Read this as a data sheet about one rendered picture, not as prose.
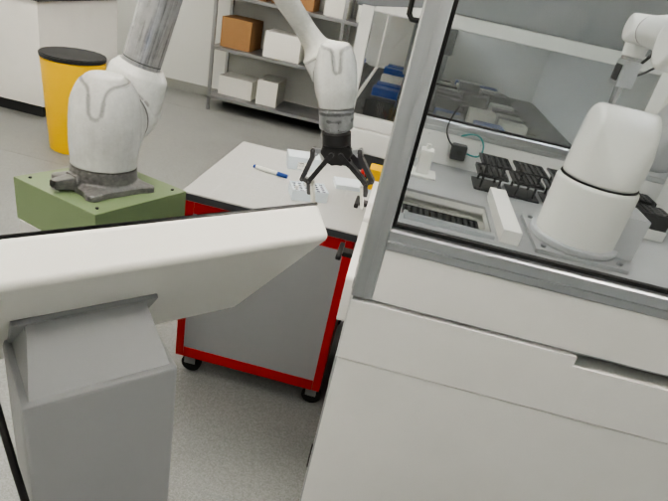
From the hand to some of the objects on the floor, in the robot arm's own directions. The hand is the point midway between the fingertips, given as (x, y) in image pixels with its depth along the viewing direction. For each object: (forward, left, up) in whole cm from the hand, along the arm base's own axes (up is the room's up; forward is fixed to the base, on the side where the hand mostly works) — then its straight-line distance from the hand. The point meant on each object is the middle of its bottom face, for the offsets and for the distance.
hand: (337, 203), depth 144 cm
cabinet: (+48, +30, -90) cm, 106 cm away
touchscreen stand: (+18, -81, -95) cm, 126 cm away
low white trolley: (-43, +34, -87) cm, 102 cm away
